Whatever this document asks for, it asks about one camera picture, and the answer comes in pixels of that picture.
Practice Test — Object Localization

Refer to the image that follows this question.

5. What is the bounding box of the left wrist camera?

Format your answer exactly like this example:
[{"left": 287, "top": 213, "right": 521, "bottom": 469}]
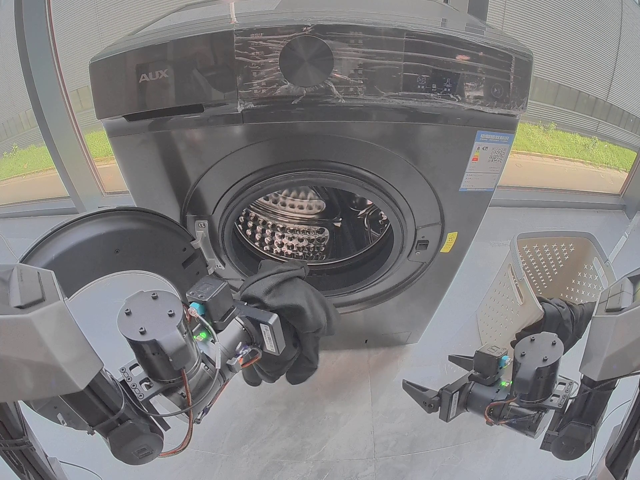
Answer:
[{"left": 186, "top": 275, "right": 237, "bottom": 335}]

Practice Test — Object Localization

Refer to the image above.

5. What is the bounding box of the black garment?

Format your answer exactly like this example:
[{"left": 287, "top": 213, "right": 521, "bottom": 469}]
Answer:
[{"left": 239, "top": 259, "right": 341, "bottom": 386}]

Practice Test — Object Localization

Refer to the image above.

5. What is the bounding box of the cream laundry basket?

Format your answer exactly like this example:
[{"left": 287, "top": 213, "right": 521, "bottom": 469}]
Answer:
[{"left": 475, "top": 231, "right": 617, "bottom": 365}]

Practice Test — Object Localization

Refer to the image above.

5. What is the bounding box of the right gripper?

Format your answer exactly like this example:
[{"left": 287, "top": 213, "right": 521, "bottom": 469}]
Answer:
[{"left": 402, "top": 352, "right": 519, "bottom": 423}]

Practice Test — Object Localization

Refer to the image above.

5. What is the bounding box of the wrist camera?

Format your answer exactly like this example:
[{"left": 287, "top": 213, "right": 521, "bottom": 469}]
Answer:
[
  {"left": 472, "top": 344, "right": 510, "bottom": 387},
  {"left": 186, "top": 275, "right": 237, "bottom": 335}
]

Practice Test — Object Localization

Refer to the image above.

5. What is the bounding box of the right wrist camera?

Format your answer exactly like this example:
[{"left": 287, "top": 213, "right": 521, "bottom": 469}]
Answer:
[{"left": 472, "top": 344, "right": 510, "bottom": 387}]

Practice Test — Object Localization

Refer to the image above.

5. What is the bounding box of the heap of dark clothes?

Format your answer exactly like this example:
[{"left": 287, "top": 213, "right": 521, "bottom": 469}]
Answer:
[{"left": 510, "top": 296, "right": 599, "bottom": 355}]

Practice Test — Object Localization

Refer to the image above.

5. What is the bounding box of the grey washing machine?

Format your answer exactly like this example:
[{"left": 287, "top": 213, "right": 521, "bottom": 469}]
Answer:
[{"left": 88, "top": 0, "right": 535, "bottom": 352}]

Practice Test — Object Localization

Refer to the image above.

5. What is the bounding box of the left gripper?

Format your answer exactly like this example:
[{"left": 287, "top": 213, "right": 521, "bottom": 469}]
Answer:
[{"left": 202, "top": 301, "right": 287, "bottom": 373}]

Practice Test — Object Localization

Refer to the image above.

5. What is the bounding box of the washing machine door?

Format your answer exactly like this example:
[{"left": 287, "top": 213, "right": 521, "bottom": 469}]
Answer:
[{"left": 18, "top": 207, "right": 224, "bottom": 320}]

